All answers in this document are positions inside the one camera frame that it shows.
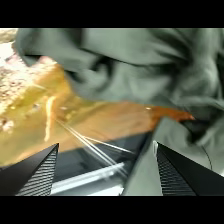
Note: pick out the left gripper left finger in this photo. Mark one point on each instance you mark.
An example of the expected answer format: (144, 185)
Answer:
(33, 176)

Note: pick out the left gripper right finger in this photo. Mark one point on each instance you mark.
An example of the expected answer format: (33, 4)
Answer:
(186, 176)

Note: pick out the grey-green shirt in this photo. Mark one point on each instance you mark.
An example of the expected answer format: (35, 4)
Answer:
(133, 66)

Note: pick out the silver frame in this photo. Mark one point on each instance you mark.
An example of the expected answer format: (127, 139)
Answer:
(90, 178)

